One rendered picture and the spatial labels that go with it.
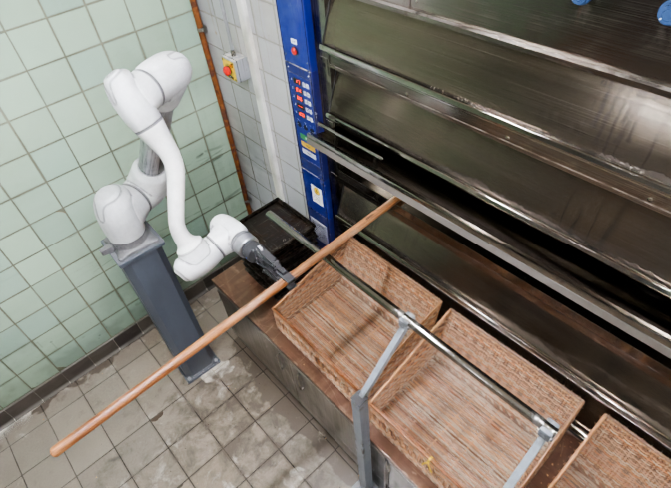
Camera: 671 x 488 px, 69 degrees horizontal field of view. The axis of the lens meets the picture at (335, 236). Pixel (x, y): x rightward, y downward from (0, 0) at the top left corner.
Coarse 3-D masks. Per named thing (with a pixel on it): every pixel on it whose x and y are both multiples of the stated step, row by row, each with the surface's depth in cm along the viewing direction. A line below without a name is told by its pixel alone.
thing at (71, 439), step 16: (384, 208) 182; (368, 224) 178; (336, 240) 171; (320, 256) 167; (272, 288) 158; (256, 304) 155; (224, 320) 151; (208, 336) 147; (192, 352) 145; (160, 368) 141; (144, 384) 138; (128, 400) 136; (96, 416) 132; (80, 432) 130; (64, 448) 128
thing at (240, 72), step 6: (228, 54) 214; (240, 54) 213; (222, 60) 214; (228, 60) 211; (234, 60) 209; (240, 60) 210; (246, 60) 212; (228, 66) 213; (234, 66) 210; (240, 66) 212; (246, 66) 214; (234, 72) 212; (240, 72) 213; (246, 72) 215; (234, 78) 215; (240, 78) 215; (246, 78) 217
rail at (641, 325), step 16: (320, 144) 177; (352, 160) 166; (384, 176) 159; (416, 192) 152; (432, 208) 148; (464, 224) 141; (496, 240) 135; (512, 256) 133; (528, 256) 130; (544, 272) 127; (576, 288) 122; (608, 304) 118; (624, 320) 116; (640, 320) 114; (656, 336) 112
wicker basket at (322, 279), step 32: (352, 256) 226; (320, 288) 230; (352, 288) 233; (384, 288) 216; (416, 288) 201; (288, 320) 207; (320, 320) 223; (352, 320) 221; (384, 320) 220; (416, 320) 207; (320, 352) 194; (352, 352) 210; (352, 384) 184
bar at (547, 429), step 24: (336, 264) 168; (360, 288) 161; (408, 312) 152; (432, 336) 145; (384, 360) 154; (456, 360) 140; (360, 408) 156; (528, 408) 128; (360, 432) 170; (552, 432) 123; (360, 456) 188; (528, 456) 127; (360, 480) 210
